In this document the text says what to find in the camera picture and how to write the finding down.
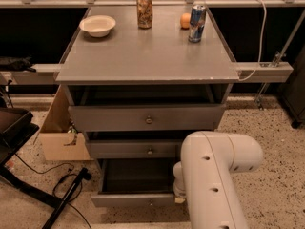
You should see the orange fruit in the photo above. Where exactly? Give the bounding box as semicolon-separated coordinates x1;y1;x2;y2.
180;13;191;29

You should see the metal railing beam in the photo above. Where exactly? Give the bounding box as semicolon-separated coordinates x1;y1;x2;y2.
0;62;293;85

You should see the grey middle drawer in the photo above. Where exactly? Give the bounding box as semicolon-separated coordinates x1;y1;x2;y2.
86;139;182;158

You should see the white bowl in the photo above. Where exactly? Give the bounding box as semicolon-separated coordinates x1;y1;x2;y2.
79;15;116;38

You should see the cardboard box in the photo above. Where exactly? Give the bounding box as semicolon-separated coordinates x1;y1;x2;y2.
38;87;91;161

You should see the grey drawer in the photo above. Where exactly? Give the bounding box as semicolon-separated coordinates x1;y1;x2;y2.
86;139;182;158
69;104;225;132
91;158;176;207

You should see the grey top drawer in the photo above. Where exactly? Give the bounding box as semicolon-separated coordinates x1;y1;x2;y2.
69;104;225;132

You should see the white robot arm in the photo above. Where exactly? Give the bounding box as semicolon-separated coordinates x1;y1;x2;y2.
173;131;263;229

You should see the brown patterned can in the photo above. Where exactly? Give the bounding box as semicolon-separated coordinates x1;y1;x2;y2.
136;0;153;29

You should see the black floor cable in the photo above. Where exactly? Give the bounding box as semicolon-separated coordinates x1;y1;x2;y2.
13;153;93;229

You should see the black stand leg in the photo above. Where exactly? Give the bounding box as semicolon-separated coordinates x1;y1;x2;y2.
42;168;92;229

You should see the white cable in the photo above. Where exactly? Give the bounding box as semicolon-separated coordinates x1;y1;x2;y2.
237;0;267;82

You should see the black chair base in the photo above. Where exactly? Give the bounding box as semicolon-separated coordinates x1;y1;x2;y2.
0;107;61;208

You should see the blue energy drink can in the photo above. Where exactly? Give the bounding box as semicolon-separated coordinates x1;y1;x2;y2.
189;5;207;43

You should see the grey bottom drawer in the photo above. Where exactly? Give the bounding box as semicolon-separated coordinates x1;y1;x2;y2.
91;158;176;207

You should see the dark cabinet at right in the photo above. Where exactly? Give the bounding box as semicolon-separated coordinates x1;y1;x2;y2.
281;46;305;129

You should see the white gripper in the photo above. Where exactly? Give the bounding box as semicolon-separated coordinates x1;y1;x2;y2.
173;162;186;204

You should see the grey drawer cabinet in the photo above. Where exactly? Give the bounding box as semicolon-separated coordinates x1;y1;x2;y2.
54;4;240;164

